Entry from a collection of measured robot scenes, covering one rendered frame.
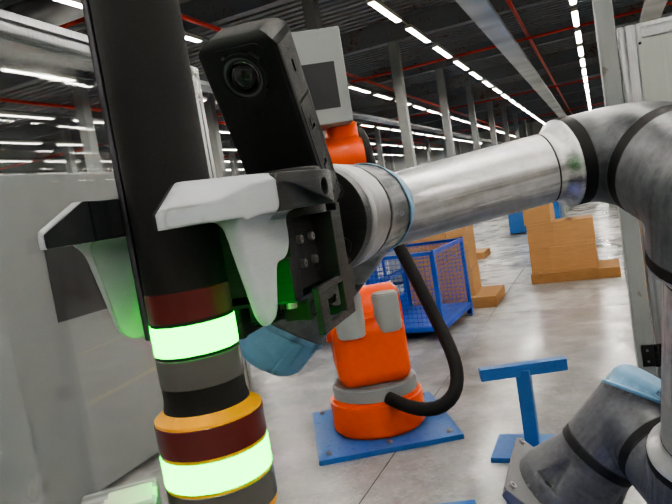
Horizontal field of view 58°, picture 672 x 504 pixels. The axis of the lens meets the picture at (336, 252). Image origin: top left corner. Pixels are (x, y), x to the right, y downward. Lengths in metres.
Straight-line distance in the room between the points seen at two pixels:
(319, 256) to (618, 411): 0.68
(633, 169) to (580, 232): 8.80
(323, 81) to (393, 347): 1.82
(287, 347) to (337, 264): 0.19
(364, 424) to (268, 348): 3.74
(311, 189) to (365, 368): 3.92
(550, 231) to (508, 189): 8.79
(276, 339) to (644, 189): 0.36
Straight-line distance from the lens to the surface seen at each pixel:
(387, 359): 4.17
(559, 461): 0.98
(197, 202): 0.21
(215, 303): 0.24
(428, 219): 0.62
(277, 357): 0.51
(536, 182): 0.66
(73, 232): 0.24
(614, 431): 0.94
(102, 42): 0.25
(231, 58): 0.33
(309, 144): 0.34
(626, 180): 0.65
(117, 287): 0.27
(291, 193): 0.25
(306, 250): 0.31
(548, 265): 9.54
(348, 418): 4.28
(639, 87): 2.03
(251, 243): 0.23
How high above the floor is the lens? 1.62
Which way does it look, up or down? 4 degrees down
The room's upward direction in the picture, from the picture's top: 9 degrees counter-clockwise
